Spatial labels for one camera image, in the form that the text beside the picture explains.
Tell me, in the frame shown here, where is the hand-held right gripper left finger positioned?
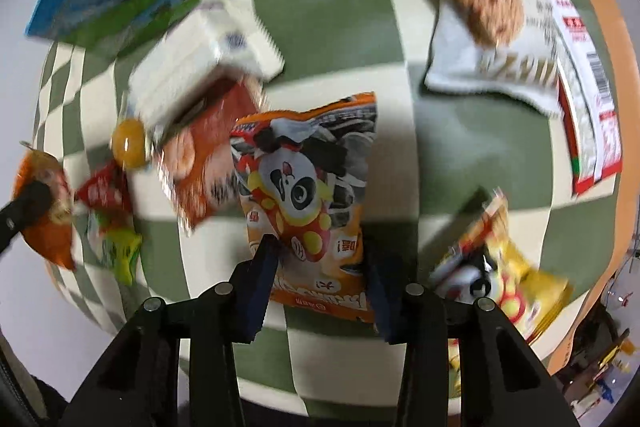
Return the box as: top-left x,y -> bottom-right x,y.
59,236 -> 282,427

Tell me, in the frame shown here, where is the red triangular snack packet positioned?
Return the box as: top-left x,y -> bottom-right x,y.
75,159 -> 136,220

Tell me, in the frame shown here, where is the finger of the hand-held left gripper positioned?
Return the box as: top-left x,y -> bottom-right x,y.
0,182 -> 53,254

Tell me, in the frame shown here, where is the green snack packet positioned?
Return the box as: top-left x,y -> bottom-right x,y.
87,212 -> 143,285

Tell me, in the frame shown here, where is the white beige snack packet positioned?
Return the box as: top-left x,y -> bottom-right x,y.
127,0 -> 286,132

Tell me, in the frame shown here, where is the white cookie snack packet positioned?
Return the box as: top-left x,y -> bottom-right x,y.
395,0 -> 563,118

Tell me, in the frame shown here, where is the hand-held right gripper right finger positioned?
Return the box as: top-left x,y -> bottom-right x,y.
365,251 -> 582,427

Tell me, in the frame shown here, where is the orange crinkled snack packet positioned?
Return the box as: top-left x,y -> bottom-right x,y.
12,142 -> 76,270

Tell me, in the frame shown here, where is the red-brown snack packet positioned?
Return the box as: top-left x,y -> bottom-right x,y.
155,77 -> 266,235

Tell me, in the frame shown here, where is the yellow panda snack packet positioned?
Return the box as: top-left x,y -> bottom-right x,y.
427,189 -> 576,400

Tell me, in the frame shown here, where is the orange panda snack packet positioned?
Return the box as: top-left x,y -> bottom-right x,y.
230,92 -> 381,323

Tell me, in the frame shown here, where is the clear yellow pastry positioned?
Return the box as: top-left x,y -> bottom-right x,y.
110,94 -> 151,172

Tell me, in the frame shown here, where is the green white checkered blanket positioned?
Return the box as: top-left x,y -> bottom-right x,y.
32,0 -> 616,418

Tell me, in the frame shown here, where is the red and white snack packet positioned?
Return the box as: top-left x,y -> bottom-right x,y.
540,0 -> 623,198

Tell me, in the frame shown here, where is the dark cluttered equipment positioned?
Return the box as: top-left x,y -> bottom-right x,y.
555,232 -> 640,413

